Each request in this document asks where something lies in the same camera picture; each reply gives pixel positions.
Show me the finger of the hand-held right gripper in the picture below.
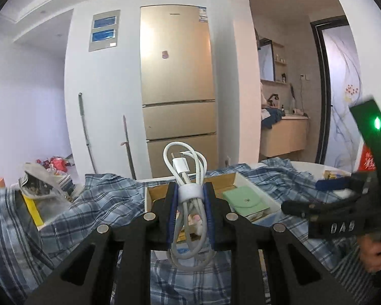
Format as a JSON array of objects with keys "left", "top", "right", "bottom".
[
  {"left": 315, "top": 176, "right": 366, "bottom": 195},
  {"left": 281, "top": 197, "right": 338, "bottom": 222}
]

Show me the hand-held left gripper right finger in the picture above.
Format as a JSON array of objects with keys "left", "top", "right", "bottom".
[{"left": 206, "top": 182, "right": 362, "bottom": 305}]

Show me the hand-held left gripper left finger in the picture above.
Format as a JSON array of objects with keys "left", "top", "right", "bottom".
[{"left": 24, "top": 182, "right": 178, "bottom": 305}]

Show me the white charging cable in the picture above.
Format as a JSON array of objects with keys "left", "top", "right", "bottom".
[{"left": 163, "top": 141, "right": 218, "bottom": 272}]

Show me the green snap pouch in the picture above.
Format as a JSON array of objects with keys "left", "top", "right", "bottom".
[{"left": 223, "top": 187, "right": 265, "bottom": 212}]

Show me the cardboard box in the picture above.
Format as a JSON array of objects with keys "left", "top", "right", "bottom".
[{"left": 144, "top": 172, "right": 282, "bottom": 252}]

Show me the small pink soft item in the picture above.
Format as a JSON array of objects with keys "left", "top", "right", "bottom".
[{"left": 190, "top": 215, "right": 204, "bottom": 233}]

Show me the person's right hand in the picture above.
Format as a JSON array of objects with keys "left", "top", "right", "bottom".
[{"left": 357, "top": 235, "right": 381, "bottom": 272}]

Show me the red printed box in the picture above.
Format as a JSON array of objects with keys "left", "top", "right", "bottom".
[{"left": 357, "top": 144, "right": 377, "bottom": 173}]

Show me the beige vanity cabinet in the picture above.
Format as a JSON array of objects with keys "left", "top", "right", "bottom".
[{"left": 260, "top": 116, "right": 309, "bottom": 158}]

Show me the blue plaid blanket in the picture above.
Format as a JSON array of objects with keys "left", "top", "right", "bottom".
[{"left": 0, "top": 162, "right": 369, "bottom": 305}]

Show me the blue cloth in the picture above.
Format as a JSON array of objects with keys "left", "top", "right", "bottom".
[{"left": 262, "top": 107, "right": 285, "bottom": 130}]

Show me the flower patterned glass door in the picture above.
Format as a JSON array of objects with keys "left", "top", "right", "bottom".
[{"left": 324, "top": 24, "right": 369, "bottom": 173}]

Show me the grey mop pole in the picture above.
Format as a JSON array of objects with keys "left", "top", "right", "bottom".
[{"left": 78, "top": 93, "right": 98, "bottom": 174}]

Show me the pile of red items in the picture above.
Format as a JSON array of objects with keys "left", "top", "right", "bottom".
[{"left": 36, "top": 156, "right": 72, "bottom": 173}]

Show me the grey crumpled bag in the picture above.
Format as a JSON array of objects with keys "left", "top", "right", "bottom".
[{"left": 19, "top": 163, "right": 83, "bottom": 203}]

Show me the yellow box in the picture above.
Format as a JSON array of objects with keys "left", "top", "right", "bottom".
[{"left": 21, "top": 193, "right": 45, "bottom": 228}]

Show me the bathroom mirror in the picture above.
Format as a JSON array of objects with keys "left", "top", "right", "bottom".
[{"left": 259, "top": 38, "right": 276, "bottom": 82}]

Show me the gold refrigerator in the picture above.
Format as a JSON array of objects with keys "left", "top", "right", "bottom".
[{"left": 140, "top": 5, "right": 218, "bottom": 179}]

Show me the wall shelf niche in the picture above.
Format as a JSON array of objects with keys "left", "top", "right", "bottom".
[{"left": 273, "top": 41, "right": 288, "bottom": 85}]

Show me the wall electrical panel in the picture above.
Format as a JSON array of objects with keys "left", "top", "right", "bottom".
[{"left": 89, "top": 9, "right": 121, "bottom": 52}]

